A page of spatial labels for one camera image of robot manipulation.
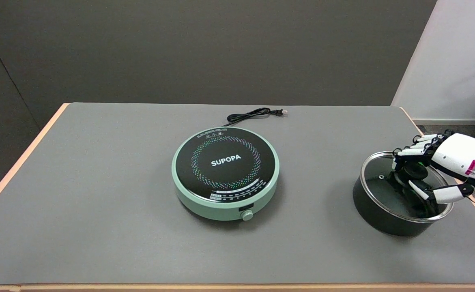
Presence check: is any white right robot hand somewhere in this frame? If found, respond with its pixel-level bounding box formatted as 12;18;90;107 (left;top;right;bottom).
391;130;475;205

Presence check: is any black power cable with plug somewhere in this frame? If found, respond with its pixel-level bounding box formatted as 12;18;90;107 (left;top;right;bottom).
221;107;288;127

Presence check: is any grey table mat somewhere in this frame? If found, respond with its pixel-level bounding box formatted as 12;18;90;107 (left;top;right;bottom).
0;102;475;285

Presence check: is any black saucepan with handle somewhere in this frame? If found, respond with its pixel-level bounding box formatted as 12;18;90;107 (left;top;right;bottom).
352;151;455;237

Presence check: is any glass pot lid black knob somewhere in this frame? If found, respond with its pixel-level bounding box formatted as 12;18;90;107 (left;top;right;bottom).
360;151;455;223

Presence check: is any green round induction cooker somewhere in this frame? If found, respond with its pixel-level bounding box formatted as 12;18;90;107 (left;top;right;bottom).
171;127;280;222

